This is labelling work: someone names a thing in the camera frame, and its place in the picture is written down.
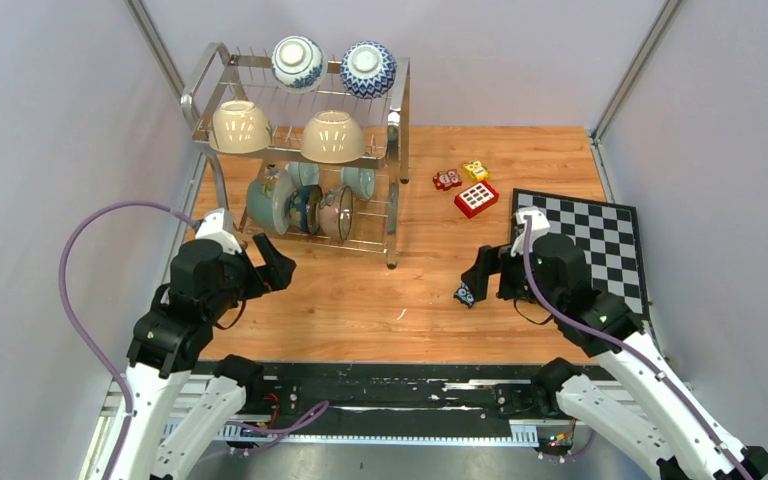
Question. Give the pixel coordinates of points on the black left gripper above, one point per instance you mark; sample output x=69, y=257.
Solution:
x=276, y=272

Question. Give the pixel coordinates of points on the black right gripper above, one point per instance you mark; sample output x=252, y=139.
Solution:
x=491, y=259

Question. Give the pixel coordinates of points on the cream bowl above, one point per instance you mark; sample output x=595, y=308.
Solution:
x=332, y=137
x=239, y=127

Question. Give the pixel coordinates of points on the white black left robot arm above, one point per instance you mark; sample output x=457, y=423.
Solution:
x=208, y=277

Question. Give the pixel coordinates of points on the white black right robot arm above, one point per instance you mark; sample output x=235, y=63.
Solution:
x=672, y=436

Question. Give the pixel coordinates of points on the steel two-tier dish rack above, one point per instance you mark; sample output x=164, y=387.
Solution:
x=222, y=75

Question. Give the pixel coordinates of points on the blue owl toy block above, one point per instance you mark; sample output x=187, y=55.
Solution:
x=464, y=295

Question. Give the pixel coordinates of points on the dark blue floral bowl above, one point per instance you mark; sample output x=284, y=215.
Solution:
x=303, y=209

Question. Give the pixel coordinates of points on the red calculator toy block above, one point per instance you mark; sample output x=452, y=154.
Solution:
x=476, y=199

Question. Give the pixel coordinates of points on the pink brown bowl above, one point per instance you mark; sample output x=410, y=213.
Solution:
x=335, y=212

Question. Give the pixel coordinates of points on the red owl toy block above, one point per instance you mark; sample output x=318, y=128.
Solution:
x=446, y=180

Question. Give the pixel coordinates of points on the yellow owl toy block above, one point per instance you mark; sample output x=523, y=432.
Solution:
x=476, y=171

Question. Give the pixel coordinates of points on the small celadon cup left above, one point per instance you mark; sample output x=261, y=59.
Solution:
x=303, y=174

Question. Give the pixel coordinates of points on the small celadon cup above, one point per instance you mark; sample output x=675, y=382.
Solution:
x=303, y=174
x=360, y=180

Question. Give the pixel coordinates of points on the black white checkerboard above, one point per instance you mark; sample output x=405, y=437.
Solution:
x=608, y=234

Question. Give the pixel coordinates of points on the small celadon cup right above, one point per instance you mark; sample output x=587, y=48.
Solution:
x=360, y=180

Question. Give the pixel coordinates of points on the white blue floral bowl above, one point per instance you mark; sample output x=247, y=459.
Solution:
x=298, y=64

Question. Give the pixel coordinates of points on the blue white patterned bowl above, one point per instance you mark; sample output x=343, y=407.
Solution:
x=368, y=70

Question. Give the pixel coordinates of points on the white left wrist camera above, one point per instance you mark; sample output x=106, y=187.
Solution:
x=217, y=225

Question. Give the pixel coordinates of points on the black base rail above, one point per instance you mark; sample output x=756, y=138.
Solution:
x=405, y=404

